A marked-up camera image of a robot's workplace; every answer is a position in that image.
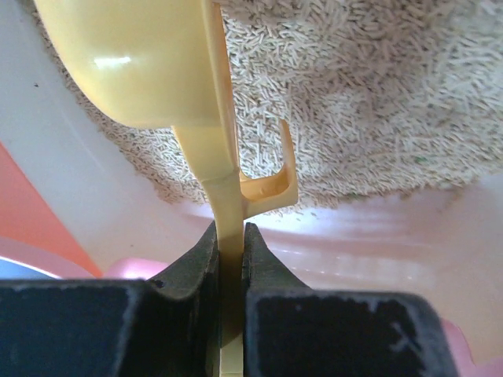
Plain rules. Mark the yellow litter scoop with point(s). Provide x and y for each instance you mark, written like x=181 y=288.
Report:
x=158 y=64

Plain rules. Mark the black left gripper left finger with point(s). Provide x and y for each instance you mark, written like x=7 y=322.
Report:
x=163 y=326

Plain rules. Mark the pink litter box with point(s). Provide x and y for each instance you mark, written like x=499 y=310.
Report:
x=70 y=191

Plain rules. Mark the beige cat litter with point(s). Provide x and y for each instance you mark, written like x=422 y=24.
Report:
x=380 y=96

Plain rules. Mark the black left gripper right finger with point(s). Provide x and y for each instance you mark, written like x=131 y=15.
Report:
x=291 y=329

